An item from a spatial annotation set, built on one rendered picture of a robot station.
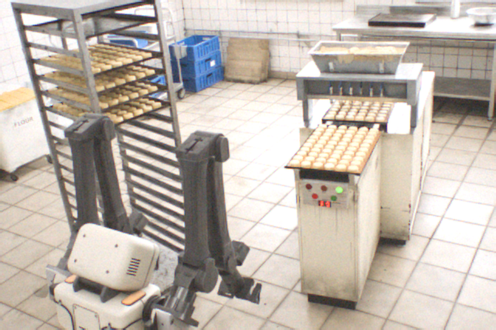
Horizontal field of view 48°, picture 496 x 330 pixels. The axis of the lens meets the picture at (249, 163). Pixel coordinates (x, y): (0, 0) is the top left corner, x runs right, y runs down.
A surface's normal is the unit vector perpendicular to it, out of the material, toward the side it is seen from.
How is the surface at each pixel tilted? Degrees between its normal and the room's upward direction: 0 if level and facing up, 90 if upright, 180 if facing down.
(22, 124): 92
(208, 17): 90
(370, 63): 115
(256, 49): 70
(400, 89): 90
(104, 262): 48
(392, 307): 0
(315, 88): 90
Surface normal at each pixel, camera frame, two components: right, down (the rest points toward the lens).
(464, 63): -0.52, 0.40
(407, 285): -0.09, -0.90
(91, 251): -0.44, -0.31
